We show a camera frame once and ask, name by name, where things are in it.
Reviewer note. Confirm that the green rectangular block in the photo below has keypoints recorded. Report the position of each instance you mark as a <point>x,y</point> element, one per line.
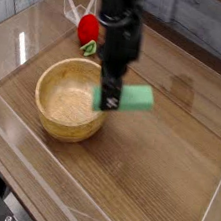
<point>133,97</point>

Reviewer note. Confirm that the clear acrylic triangular bracket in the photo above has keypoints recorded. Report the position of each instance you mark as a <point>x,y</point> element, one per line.
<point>75,13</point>

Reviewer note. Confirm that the red felt strawberry toy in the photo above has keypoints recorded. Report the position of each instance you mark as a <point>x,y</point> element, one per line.
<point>88,30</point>

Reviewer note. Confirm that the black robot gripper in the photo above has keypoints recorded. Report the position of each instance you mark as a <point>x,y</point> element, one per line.
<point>121,46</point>

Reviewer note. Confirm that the brown wooden bowl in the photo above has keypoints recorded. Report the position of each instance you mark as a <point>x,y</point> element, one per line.
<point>64,100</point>

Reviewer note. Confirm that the clear acrylic tray enclosure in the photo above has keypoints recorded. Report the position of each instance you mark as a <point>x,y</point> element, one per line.
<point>159,165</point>

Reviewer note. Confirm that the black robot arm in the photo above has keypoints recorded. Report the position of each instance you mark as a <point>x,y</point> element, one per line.
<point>121,7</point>

